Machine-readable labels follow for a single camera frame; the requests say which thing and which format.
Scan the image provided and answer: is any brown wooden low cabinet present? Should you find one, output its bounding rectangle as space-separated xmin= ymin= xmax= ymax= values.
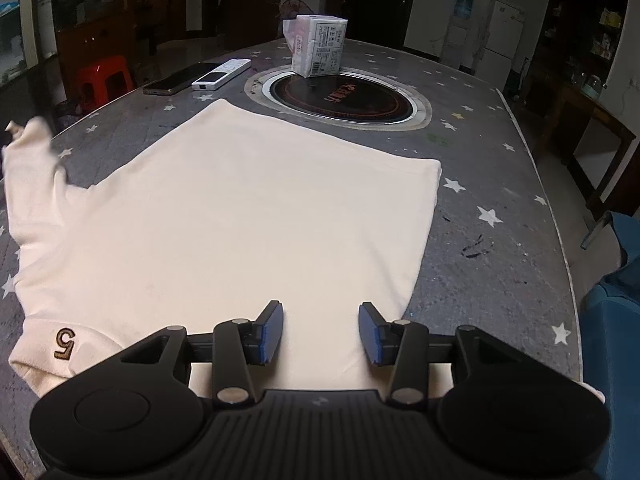
xmin=55 ymin=10 xmax=138 ymax=106

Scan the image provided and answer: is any round black induction cooker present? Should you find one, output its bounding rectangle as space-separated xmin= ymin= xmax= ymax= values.
xmin=245 ymin=66 xmax=433 ymax=132

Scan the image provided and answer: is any dark wooden side table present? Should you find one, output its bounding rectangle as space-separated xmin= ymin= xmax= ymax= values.
xmin=550 ymin=80 xmax=640 ymax=221

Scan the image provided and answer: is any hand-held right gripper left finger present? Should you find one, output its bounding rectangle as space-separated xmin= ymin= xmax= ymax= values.
xmin=120 ymin=300 xmax=286 ymax=408

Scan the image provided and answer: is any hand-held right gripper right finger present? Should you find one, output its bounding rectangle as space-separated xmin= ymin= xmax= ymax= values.
xmin=358 ymin=302 xmax=526 ymax=407

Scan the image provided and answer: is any red plastic stool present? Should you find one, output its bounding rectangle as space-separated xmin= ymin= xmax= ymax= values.
xmin=76 ymin=56 xmax=136 ymax=111

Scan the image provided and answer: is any grey metal chair frame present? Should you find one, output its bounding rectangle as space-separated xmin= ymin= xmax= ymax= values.
xmin=580 ymin=210 xmax=613 ymax=251

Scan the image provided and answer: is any white water dispenser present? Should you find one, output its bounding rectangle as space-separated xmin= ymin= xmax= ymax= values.
xmin=442 ymin=17 xmax=473 ymax=68

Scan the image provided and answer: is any pink electric fan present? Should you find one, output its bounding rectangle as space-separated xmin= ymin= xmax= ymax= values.
xmin=279 ymin=0 xmax=314 ymax=28

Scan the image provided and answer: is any glass display shelf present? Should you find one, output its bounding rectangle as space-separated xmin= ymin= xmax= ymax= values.
xmin=0 ymin=0 xmax=57 ymax=86

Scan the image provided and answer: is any white remote control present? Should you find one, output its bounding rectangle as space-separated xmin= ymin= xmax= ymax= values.
xmin=191 ymin=58 xmax=252 ymax=92

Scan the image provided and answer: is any grey star-printed tablecloth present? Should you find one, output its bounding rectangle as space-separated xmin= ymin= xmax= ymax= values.
xmin=0 ymin=37 xmax=583 ymax=480

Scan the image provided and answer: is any white refrigerator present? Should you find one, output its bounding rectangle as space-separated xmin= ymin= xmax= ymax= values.
xmin=481 ymin=0 xmax=526 ymax=77

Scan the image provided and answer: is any dark wooden display cabinet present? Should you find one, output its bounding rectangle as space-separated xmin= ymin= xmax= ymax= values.
xmin=520 ymin=0 xmax=631 ymax=111

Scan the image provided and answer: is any cream white t-shirt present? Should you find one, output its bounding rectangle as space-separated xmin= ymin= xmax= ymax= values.
xmin=2 ymin=98 xmax=443 ymax=402

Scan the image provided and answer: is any white tissue pack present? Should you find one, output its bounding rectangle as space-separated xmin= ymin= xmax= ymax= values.
xmin=282 ymin=14 xmax=349 ymax=79

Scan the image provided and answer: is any dark smartphone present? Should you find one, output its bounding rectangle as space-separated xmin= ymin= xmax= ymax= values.
xmin=143 ymin=62 xmax=223 ymax=96

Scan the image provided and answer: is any dark wooden door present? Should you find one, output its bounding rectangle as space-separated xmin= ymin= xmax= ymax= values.
xmin=345 ymin=0 xmax=418 ymax=48

